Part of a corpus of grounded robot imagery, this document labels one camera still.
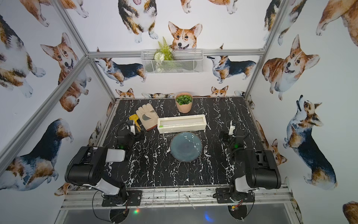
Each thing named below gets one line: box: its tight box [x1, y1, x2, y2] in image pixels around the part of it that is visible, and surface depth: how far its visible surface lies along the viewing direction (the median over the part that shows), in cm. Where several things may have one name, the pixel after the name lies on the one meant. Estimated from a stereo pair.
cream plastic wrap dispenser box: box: [157, 114, 207, 134], surface depth 100 cm
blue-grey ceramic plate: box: [169, 131, 203, 163], surface depth 92 cm
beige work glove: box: [135, 103, 159, 132], surface depth 111 cm
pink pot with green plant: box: [175, 92, 194, 114], surface depth 105 cm
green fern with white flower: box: [153, 36, 175, 73], surface depth 85 cm
